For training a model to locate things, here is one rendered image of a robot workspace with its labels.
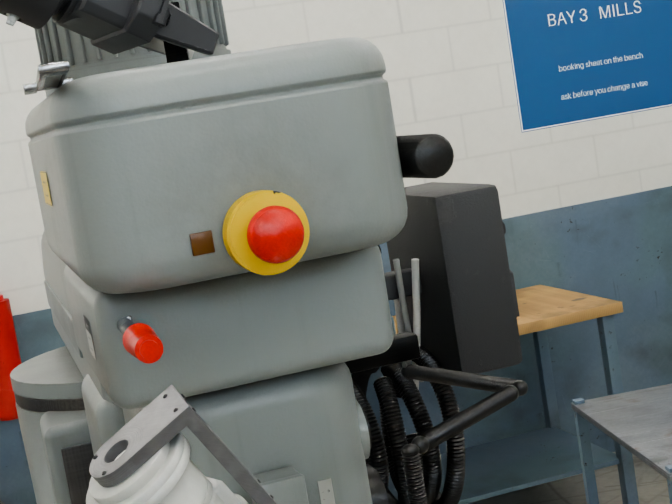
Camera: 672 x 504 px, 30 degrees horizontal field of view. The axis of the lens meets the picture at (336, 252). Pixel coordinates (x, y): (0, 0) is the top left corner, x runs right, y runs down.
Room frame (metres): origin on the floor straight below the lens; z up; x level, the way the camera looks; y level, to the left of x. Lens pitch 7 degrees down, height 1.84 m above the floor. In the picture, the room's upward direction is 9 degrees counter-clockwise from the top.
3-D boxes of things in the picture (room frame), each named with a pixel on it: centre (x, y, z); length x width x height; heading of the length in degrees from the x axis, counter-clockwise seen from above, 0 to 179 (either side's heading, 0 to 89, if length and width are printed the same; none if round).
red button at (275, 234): (0.87, 0.04, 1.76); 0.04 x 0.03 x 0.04; 106
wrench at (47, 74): (0.93, 0.19, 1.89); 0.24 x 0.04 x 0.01; 13
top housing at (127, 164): (1.13, 0.11, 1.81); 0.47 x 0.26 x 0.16; 16
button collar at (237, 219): (0.89, 0.05, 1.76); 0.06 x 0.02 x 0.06; 106
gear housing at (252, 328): (1.15, 0.12, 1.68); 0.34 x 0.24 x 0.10; 16
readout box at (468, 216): (1.49, -0.13, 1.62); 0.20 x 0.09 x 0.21; 16
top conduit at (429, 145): (1.18, -0.02, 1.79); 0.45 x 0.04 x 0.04; 16
